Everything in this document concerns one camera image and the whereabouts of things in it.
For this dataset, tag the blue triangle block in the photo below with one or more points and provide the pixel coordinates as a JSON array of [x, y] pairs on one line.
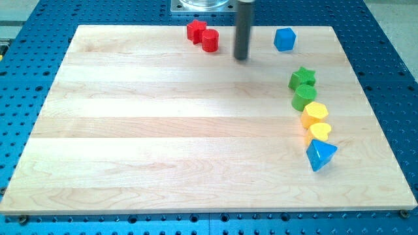
[[320, 153]]

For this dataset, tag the red cylinder block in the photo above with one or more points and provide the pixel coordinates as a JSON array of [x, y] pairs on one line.
[[210, 40]]

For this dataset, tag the green star block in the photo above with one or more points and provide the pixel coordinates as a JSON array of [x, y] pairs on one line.
[[302, 76]]

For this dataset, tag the yellow heart block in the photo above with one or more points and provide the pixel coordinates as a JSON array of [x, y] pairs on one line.
[[318, 131]]

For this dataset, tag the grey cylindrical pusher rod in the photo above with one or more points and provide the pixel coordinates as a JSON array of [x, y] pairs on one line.
[[243, 24]]

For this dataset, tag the green cylinder block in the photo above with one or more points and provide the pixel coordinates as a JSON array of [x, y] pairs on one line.
[[304, 94]]

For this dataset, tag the light wooden board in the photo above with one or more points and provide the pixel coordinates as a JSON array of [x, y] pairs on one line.
[[140, 120]]

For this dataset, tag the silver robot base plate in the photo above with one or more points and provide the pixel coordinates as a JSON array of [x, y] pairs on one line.
[[184, 6]]

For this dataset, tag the blue perforated metal table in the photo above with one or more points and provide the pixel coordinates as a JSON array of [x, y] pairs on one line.
[[34, 57]]

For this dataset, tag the red star block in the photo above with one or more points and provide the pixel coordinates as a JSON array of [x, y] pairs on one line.
[[194, 31]]

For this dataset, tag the yellow hexagon block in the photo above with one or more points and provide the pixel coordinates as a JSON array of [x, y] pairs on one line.
[[314, 112]]

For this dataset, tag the blue cube block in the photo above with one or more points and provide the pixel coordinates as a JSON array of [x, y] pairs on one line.
[[284, 39]]

